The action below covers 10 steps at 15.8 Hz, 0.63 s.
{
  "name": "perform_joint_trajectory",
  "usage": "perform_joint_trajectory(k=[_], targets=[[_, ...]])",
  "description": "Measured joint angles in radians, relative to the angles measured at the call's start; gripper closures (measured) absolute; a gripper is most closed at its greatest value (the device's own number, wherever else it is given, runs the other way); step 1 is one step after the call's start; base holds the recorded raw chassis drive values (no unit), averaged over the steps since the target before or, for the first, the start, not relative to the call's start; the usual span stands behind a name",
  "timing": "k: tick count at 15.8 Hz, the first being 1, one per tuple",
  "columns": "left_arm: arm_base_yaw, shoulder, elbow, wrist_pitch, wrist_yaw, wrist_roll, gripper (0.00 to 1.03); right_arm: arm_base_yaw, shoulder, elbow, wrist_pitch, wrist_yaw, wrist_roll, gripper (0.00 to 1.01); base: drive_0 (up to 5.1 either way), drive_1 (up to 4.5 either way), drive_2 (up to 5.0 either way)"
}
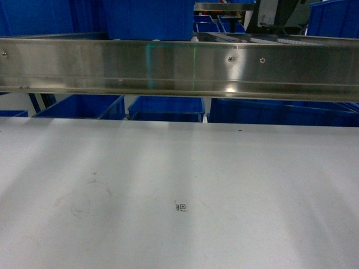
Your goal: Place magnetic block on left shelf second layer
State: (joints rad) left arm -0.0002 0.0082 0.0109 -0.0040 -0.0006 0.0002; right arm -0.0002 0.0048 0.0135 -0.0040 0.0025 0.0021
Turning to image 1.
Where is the stainless steel shelf rail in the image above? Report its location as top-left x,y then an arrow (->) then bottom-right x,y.
1,33 -> 358,102

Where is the large blue bins upper left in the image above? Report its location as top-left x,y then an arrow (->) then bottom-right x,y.
1,0 -> 107,37

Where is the small QR code sticker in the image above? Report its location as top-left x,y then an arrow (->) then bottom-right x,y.
174,200 -> 188,212

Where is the large blue bin upper centre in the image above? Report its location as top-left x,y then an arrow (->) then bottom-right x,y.
103,1 -> 195,41

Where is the blue bin below rail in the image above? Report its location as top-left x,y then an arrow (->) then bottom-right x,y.
34,95 -> 126,120
208,98 -> 358,127
128,96 -> 205,122

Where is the blue bin below rail centre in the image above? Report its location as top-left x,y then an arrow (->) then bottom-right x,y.
128,96 -> 205,122

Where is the blue bin upper right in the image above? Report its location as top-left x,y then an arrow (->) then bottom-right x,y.
307,0 -> 358,39

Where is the blue bin below rail right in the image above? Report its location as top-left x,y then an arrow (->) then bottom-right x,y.
208,98 -> 358,127

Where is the blue bin below rail left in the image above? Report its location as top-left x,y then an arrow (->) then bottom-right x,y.
34,95 -> 126,120

